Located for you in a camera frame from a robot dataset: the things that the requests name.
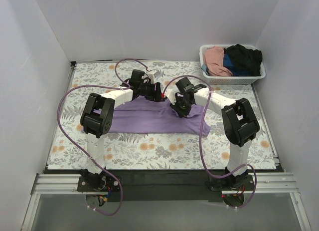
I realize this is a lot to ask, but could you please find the purple t shirt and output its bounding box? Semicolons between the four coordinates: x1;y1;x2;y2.
82;96;211;137

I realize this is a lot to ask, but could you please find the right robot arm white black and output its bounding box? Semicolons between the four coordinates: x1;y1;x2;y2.
163;76;260;190

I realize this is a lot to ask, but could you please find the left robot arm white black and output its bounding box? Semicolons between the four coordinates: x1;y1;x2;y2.
80;69;164;191

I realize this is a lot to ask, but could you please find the floral patterned table cloth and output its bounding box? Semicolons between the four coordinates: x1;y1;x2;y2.
47;61;279;170

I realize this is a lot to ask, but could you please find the white plastic laundry basket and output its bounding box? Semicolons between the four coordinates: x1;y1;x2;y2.
199;44;266;85

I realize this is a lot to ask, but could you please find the pink t shirt in basket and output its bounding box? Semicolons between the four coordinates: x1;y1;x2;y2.
203;46;233;77

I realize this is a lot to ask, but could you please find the blue t shirt in basket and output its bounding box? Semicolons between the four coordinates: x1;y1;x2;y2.
223;54;249;77

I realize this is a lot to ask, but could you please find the black t shirt in basket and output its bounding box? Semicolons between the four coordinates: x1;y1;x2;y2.
224;44;263;76

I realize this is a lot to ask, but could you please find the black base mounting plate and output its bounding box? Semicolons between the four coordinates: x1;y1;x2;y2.
77;170;254;205

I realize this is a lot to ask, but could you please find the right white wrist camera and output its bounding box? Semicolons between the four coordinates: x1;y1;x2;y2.
162;89;176;105

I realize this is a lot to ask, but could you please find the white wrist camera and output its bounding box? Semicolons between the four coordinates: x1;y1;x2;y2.
162;89;176;105
147;70;162;84

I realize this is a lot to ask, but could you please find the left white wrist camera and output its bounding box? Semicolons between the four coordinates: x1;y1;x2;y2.
147;70;162;84

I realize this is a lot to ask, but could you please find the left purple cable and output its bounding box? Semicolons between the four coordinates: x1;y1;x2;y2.
57;58;150;216

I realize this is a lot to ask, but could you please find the aluminium frame rail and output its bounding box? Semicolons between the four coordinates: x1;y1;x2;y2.
21;172;311;231

